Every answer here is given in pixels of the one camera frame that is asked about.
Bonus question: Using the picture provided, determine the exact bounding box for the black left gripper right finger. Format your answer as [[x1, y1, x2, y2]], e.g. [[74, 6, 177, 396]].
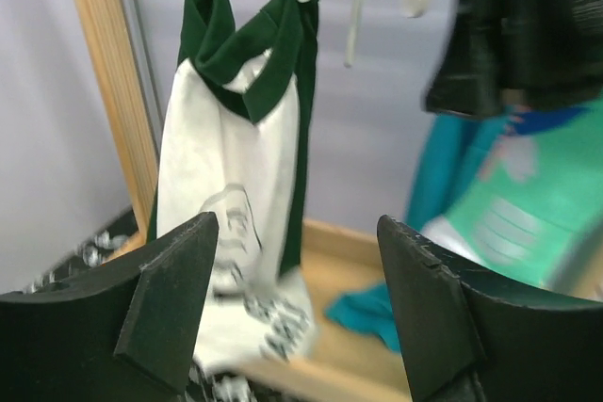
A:
[[377, 216, 602, 401]]

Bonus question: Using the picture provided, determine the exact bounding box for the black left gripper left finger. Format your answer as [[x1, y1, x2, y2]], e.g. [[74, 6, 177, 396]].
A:
[[1, 213, 219, 401]]

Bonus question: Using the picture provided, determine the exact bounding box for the mint green sock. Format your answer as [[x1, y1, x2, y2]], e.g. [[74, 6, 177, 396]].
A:
[[421, 99, 602, 297]]

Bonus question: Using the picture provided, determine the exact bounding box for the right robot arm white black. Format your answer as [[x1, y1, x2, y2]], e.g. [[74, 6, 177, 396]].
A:
[[424, 0, 602, 119]]

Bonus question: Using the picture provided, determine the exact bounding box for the teal blue shirt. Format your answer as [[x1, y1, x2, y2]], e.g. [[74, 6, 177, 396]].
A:
[[324, 109, 511, 354]]

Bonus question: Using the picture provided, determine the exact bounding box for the white green t-shirt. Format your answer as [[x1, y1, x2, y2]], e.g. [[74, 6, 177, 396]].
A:
[[149, 0, 319, 374]]

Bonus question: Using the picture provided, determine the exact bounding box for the wooden drying rack frame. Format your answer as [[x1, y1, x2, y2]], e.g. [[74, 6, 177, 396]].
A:
[[74, 0, 411, 401]]

